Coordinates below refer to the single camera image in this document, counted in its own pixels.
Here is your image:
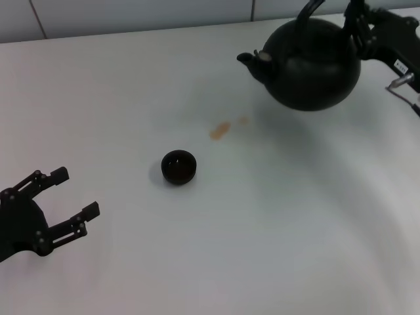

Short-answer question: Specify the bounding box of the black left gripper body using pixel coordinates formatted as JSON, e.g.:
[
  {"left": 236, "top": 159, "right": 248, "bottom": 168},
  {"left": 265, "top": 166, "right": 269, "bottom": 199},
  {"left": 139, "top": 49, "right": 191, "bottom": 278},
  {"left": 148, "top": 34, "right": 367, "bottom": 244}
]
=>
[{"left": 0, "top": 186, "right": 54, "bottom": 264}]

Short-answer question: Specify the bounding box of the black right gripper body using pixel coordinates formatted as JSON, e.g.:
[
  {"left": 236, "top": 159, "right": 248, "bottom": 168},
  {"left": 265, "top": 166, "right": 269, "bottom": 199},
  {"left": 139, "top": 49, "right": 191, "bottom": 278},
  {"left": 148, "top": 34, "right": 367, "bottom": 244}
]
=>
[{"left": 362, "top": 10, "right": 420, "bottom": 77}]

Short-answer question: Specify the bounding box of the black round teapot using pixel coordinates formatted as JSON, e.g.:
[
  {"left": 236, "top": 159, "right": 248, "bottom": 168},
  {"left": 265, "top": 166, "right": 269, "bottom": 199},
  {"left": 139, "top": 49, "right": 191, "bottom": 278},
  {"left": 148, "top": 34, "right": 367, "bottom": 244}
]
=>
[{"left": 236, "top": 0, "right": 362, "bottom": 113}]

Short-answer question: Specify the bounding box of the dark brown teacup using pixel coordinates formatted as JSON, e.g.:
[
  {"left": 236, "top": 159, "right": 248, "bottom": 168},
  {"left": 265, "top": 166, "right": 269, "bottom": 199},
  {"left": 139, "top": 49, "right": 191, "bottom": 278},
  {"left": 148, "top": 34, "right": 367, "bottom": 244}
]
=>
[{"left": 160, "top": 149, "right": 198, "bottom": 186}]

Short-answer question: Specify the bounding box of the large brown tea stain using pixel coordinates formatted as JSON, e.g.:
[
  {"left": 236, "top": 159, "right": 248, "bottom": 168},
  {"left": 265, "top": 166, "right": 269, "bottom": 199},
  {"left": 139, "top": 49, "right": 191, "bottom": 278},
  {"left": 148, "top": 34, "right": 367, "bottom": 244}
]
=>
[{"left": 209, "top": 121, "right": 232, "bottom": 142}]

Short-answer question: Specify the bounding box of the silver plug with black cable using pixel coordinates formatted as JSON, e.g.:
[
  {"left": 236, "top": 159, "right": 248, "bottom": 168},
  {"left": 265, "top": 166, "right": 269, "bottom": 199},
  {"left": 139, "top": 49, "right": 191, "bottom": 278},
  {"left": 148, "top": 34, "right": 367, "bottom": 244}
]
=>
[{"left": 385, "top": 72, "right": 420, "bottom": 117}]

